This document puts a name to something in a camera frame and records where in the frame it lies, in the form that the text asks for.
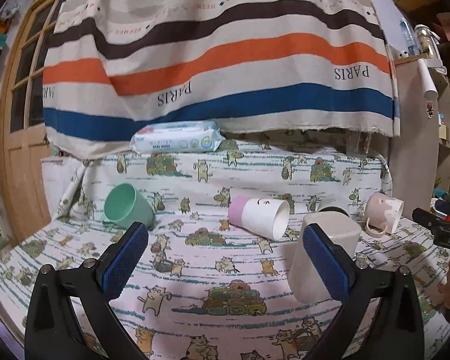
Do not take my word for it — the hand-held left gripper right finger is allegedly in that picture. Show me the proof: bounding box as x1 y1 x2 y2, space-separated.
302 223 425 360

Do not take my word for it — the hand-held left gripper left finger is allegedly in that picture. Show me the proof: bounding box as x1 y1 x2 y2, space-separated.
24 221 151 360

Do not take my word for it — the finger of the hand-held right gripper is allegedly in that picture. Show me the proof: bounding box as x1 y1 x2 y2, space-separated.
412 207 449 230

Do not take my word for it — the beige square cup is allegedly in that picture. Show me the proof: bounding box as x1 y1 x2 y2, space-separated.
288 212 362 304

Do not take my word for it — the dark grey cup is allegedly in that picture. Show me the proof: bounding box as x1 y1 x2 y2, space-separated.
317 198 350 218

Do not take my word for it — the green cup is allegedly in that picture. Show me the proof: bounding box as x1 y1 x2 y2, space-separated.
102 183 155 230

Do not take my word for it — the pink and white cup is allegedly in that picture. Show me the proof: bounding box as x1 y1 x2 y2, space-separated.
228 195 290 241

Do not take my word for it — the cat print cloth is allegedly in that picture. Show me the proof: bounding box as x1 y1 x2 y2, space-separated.
0 138 450 360

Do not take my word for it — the wooden shelf unit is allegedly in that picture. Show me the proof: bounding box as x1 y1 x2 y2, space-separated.
392 0 450 214

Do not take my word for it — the wet wipes pack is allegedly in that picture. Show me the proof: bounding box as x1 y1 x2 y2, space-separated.
130 120 226 155

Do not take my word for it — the white paper roll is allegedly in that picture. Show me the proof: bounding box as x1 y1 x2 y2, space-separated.
416 59 438 101

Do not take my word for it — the wooden glazed door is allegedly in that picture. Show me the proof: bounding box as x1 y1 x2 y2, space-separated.
0 0 81 235

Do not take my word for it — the glass jar with white lid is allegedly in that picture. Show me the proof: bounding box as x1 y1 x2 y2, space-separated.
414 24 442 61

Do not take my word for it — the clear plastic bottle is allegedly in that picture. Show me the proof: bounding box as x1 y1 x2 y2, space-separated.
399 17 418 58

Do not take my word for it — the striped hanging cloth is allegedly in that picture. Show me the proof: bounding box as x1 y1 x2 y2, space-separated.
41 0 403 160

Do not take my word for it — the pink mug with handle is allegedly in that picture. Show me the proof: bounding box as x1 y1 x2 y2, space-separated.
363 192 405 238

